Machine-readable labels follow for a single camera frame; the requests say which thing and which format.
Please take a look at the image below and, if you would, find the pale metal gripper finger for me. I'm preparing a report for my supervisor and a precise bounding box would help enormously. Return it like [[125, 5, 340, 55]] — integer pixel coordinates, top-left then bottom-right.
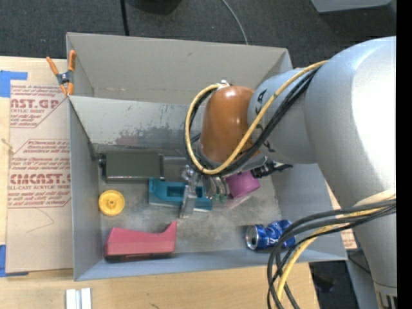
[[179, 183, 191, 219], [187, 185, 198, 216]]

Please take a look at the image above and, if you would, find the teal plastic block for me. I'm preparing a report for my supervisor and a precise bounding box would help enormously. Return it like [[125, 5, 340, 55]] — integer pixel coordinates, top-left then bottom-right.
[[147, 177, 214, 212]]

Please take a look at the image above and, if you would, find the purple cup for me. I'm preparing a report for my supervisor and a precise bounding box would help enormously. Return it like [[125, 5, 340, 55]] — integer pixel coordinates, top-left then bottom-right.
[[225, 169, 261, 200]]

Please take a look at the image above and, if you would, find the dark green flat block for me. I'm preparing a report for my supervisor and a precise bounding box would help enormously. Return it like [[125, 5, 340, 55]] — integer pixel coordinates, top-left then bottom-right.
[[100, 151, 165, 182]]

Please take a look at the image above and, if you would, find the red wedge block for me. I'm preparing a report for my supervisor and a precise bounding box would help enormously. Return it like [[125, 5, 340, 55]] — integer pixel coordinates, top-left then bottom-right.
[[103, 221, 178, 263]]

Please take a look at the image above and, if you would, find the yellow plastic wheel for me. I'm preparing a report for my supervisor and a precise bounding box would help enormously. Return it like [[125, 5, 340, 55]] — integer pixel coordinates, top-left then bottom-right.
[[98, 189, 126, 217]]

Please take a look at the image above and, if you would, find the crushed blue drink can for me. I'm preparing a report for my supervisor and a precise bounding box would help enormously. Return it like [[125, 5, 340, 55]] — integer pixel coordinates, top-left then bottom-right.
[[245, 220, 297, 252]]

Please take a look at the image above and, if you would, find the grey metal bin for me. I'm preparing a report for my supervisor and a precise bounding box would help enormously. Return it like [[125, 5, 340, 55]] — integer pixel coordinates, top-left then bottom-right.
[[66, 32, 349, 282]]

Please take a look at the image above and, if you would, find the brown cardboard board red print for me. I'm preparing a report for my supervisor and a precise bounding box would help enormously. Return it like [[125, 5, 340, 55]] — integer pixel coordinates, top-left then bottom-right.
[[0, 55, 75, 278]]

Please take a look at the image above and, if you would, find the black cylinder on white bracket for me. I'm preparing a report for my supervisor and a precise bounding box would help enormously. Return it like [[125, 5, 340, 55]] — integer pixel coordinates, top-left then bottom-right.
[[237, 155, 294, 178]]

